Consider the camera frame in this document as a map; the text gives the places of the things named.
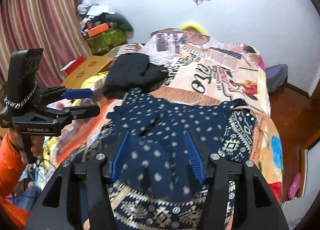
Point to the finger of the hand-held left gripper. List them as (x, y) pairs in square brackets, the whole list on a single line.
[(80, 93), (85, 111)]

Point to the striped red curtain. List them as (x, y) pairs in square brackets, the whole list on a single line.
[(42, 20)]

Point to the bed with printed cover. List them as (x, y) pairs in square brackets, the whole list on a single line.
[(212, 75)]

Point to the green patterned box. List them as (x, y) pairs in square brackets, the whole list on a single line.
[(107, 41)]

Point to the person's left hand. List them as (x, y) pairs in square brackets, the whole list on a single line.
[(38, 145)]

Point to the dark backpack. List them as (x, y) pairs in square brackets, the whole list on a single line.
[(276, 77)]

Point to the yellow cloth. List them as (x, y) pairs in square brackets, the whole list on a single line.
[(96, 77)]

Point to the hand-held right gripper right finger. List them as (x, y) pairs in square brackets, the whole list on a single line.
[(193, 160)]

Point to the red box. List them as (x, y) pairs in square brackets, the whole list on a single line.
[(75, 63)]

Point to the yellow round object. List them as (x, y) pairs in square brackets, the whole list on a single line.
[(193, 27)]

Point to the dark green garment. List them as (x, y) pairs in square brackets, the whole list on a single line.
[(123, 21)]

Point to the yellow cardboard box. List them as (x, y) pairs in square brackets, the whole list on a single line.
[(92, 66)]

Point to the person's orange-sleeved left forearm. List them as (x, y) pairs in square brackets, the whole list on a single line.
[(10, 170)]

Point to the orange box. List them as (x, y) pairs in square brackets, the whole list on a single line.
[(98, 30)]

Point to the navy patterned hooded garment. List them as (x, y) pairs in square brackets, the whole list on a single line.
[(160, 125)]

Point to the black garment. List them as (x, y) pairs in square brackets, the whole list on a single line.
[(132, 72)]

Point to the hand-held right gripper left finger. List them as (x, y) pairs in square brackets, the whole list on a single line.
[(122, 155)]

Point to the pink slippers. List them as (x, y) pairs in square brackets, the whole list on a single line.
[(294, 185)]

